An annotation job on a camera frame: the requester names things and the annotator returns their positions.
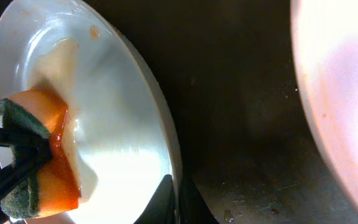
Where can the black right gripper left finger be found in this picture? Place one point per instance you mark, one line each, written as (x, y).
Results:
(161, 207)

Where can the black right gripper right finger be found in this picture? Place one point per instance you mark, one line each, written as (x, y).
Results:
(193, 208)

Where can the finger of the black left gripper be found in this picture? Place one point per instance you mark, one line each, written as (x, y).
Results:
(24, 138)
(12, 175)

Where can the orange green scrub sponge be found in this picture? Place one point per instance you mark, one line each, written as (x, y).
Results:
(53, 189)

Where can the pink plate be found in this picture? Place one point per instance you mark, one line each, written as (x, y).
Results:
(324, 36)

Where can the brown serving tray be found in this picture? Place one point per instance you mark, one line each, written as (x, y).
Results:
(226, 70)

